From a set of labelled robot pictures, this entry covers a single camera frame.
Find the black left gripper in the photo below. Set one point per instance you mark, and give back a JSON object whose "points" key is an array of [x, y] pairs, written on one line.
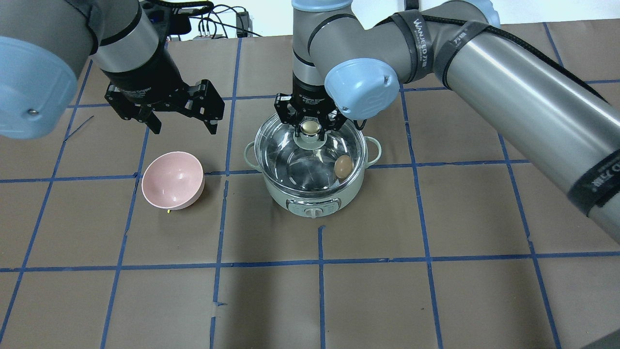
{"points": [[145, 76]]}

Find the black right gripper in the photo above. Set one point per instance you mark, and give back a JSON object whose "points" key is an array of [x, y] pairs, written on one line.
{"points": [[308, 98]]}

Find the glass pot lid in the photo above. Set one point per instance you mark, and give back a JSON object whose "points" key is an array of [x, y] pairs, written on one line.
{"points": [[305, 165]]}

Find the brown egg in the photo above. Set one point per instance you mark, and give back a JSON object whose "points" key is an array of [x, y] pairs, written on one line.
{"points": [[343, 166]]}

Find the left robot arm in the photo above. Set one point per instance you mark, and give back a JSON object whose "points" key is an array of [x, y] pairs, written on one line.
{"points": [[44, 45]]}

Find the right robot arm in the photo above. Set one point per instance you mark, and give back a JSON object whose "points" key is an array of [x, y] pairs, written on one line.
{"points": [[343, 72]]}

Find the pale green electric pot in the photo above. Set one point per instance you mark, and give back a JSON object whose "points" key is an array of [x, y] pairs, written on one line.
{"points": [[317, 205]]}

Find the pink bowl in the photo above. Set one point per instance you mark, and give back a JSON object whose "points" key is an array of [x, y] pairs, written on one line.
{"points": [[173, 181]]}

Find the black power adapter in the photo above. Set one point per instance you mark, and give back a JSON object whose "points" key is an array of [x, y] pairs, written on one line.
{"points": [[242, 24]]}

